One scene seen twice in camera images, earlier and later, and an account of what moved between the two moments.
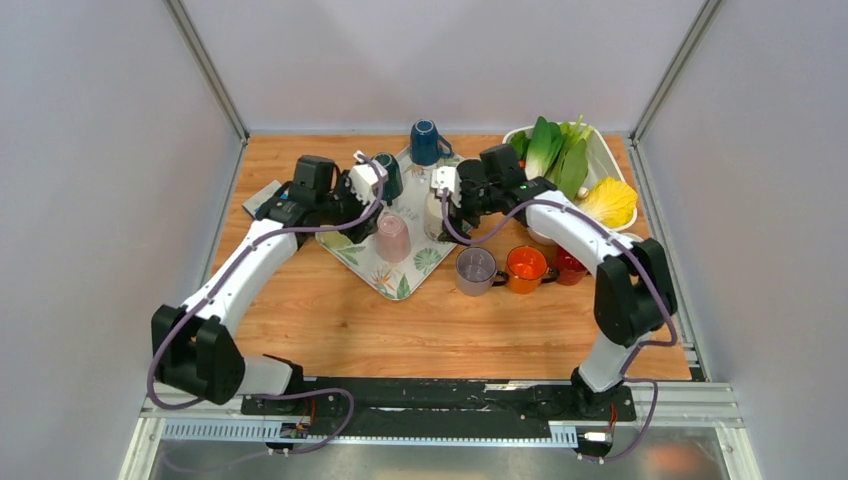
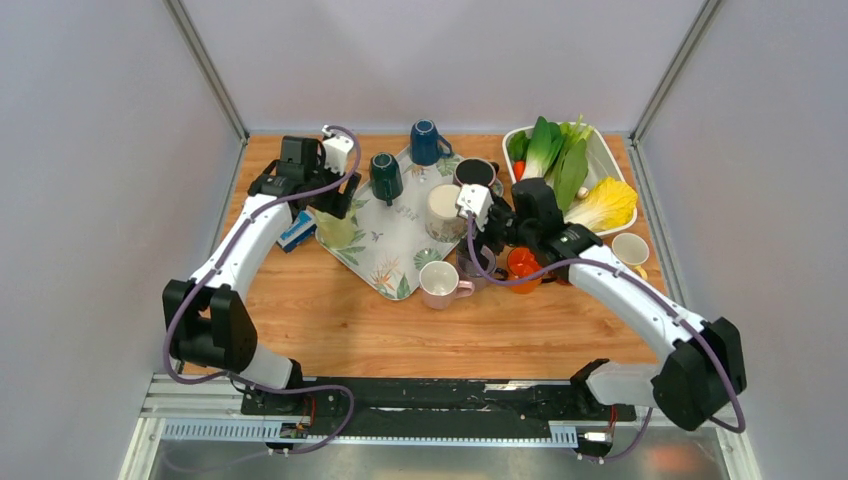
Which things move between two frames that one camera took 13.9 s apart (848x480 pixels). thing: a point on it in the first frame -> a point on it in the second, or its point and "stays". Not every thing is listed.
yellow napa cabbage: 611,202 stays
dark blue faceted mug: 424,143 stays
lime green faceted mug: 334,239 stays
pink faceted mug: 392,238 -> 440,284
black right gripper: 459,213 -> 497,206
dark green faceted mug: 394,185 stays
